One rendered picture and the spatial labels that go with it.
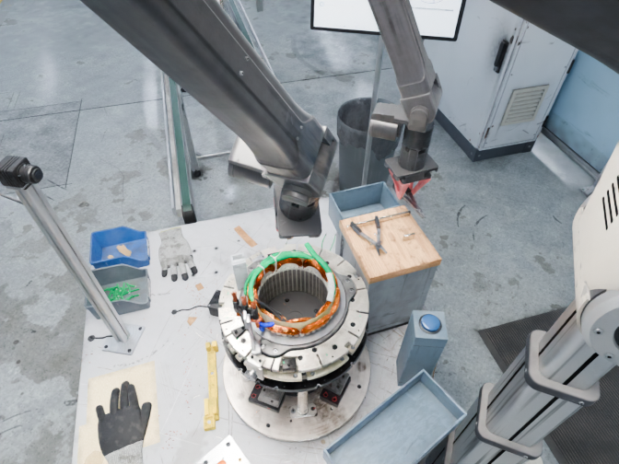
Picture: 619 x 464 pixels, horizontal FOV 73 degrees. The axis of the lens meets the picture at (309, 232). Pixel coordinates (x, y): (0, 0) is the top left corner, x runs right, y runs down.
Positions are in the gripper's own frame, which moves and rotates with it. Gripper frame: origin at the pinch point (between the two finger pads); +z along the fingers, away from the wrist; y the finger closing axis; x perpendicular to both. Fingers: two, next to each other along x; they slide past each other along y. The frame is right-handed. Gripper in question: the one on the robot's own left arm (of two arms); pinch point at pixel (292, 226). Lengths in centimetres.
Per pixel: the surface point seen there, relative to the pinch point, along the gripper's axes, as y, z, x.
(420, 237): -7.5, 27.9, 35.8
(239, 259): -0.7, 18.2, -9.2
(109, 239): -27, 71, -52
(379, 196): -26, 41, 32
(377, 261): -1.4, 26.7, 23.1
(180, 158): -71, 92, -33
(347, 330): 15.7, 17.8, 11.6
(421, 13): -89, 31, 54
